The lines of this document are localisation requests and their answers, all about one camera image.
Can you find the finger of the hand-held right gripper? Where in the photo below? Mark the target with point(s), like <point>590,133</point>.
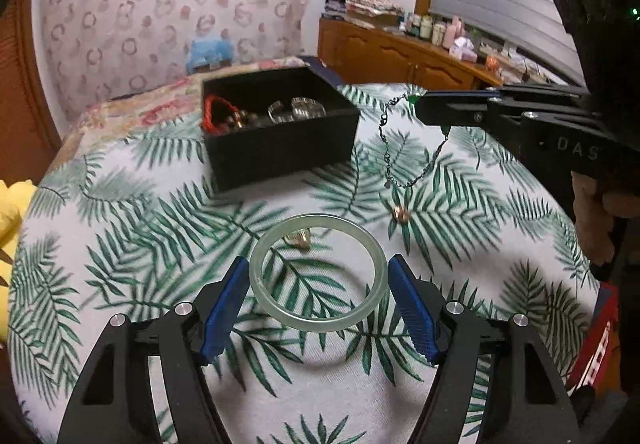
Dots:
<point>540,92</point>
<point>450,110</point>

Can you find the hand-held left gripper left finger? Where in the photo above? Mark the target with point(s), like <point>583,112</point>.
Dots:
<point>222,314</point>

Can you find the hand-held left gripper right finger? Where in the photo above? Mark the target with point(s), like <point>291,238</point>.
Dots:
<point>412,309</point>

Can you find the pale green jade bangle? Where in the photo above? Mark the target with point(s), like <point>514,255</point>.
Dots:
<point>256,274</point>

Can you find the small copper bead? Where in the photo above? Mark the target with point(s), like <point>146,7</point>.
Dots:
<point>401,213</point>

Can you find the clear glass bangles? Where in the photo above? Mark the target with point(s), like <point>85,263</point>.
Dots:
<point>310,110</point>

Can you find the black jewelry box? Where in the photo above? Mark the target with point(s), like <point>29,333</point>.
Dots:
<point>280,154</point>

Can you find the person's right hand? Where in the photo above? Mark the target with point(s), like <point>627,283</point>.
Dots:
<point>587,194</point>

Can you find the orange ornament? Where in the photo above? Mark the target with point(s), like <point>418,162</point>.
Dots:
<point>492,62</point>

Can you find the pink tissue box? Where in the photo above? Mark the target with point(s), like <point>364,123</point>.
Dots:
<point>465,52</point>

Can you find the row of cosmetic bottles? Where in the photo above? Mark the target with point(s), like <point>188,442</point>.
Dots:
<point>430,27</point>

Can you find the wooden cabinet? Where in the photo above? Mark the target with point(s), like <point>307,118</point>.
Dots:
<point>380,54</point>

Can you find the green leaf print cloth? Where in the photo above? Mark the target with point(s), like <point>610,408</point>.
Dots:
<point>150,224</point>

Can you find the stack of folded clothes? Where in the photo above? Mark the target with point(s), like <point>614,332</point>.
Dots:
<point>370,4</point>

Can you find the navy bed sheet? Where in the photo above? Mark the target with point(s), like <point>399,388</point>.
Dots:
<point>320,69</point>

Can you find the red printed bag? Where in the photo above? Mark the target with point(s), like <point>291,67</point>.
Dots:
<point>595,339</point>

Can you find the yellow plush toy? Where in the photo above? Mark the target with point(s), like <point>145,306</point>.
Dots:
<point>12,204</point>

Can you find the blue plush toy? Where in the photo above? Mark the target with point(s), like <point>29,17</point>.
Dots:
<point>210,52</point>

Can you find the wooden louvered wardrobe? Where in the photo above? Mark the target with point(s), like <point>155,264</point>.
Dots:
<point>20,89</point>

